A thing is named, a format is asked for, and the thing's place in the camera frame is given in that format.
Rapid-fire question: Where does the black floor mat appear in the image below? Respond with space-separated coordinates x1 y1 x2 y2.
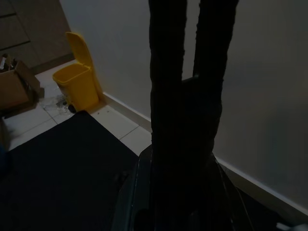
0 110 140 231

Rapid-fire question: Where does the dirt debris pile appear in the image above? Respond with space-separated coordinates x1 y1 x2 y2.
42 95 77 114

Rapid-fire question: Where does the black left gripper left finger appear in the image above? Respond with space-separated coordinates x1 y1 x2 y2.
148 0 187 157

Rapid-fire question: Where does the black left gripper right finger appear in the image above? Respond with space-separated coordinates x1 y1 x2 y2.
192 0 239 157

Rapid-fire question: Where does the brown wooden cabinet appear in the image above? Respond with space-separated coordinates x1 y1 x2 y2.
0 0 74 70

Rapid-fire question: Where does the brown cardboard box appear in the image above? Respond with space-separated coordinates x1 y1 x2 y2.
0 54 41 113

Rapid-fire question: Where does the yellow plastic trash bin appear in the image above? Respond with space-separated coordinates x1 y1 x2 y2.
52 31 100 112

